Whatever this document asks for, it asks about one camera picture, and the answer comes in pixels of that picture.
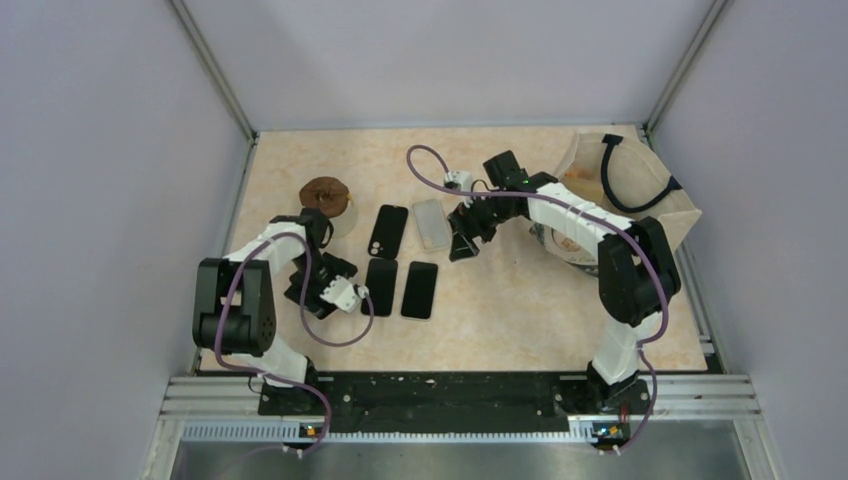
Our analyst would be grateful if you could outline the beige tote bag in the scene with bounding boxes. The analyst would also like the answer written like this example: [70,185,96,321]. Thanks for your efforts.
[554,133,702,251]

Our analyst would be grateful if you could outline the white phone case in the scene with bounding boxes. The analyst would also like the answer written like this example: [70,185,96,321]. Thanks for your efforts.
[411,198,452,253]

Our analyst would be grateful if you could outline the white cup brown lid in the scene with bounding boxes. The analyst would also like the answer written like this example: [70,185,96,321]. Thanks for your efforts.
[298,176,358,237]

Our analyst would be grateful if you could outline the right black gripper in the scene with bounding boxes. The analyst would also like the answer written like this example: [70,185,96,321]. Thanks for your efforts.
[448,190,519,261]

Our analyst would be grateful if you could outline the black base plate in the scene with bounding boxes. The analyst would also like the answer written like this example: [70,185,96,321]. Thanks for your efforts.
[258,371,650,434]

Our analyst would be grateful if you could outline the printed paper packet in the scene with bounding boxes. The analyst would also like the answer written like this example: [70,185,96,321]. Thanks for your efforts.
[529,223,598,277]

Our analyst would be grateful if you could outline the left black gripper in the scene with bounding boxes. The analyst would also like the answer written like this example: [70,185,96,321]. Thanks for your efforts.
[285,250,357,315]

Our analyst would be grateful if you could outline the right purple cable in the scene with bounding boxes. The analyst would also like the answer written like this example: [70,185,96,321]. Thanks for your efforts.
[405,144,670,455]

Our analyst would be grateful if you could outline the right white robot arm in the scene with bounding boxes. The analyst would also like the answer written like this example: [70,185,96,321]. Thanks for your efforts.
[443,151,681,412]

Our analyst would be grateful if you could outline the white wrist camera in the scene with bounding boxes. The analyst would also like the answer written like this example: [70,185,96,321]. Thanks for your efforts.
[443,170,474,192]
[320,276,370,313]

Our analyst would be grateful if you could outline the black phone case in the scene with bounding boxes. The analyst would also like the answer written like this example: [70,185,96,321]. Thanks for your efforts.
[367,204,409,260]

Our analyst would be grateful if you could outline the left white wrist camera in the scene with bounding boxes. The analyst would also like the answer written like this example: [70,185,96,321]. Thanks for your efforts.
[320,276,370,313]

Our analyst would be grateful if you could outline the grey slotted cable duct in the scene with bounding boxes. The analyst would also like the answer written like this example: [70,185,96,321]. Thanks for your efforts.
[181,420,597,444]

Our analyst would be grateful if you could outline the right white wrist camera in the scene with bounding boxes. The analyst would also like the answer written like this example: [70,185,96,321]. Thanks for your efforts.
[443,170,474,192]

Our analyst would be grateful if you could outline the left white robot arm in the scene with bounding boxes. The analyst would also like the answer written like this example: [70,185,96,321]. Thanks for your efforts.
[192,208,373,414]

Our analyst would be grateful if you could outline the black smartphone silver edge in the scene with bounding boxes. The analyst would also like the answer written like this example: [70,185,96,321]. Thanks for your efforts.
[400,261,439,320]

